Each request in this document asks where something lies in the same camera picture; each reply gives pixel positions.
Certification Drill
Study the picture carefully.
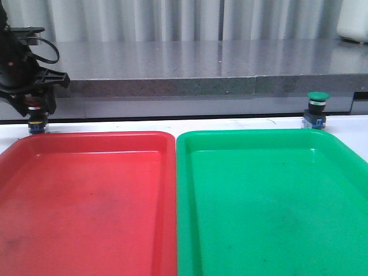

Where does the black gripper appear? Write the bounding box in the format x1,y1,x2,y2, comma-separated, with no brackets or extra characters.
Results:
1,6,70,117

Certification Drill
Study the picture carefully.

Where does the red mushroom push button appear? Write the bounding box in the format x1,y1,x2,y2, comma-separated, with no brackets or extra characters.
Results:
25,97,49,135

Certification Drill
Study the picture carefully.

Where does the green mushroom push button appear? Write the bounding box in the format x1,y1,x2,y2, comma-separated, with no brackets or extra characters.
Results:
301,91,330,129

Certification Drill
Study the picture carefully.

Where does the red plastic tray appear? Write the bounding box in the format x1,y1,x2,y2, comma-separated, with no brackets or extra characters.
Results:
1,132,177,275

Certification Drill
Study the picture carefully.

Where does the grey stone platform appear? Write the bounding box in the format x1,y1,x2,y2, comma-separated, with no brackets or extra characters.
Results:
49,39,367,122

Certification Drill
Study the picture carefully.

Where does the green plastic tray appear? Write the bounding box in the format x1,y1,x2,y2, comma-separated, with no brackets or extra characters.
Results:
177,129,367,275

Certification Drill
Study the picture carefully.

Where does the white container in background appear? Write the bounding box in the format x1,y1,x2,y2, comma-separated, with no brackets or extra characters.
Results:
336,0,368,43

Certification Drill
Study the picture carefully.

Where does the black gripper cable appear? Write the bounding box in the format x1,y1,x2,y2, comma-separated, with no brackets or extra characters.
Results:
31,36,60,64

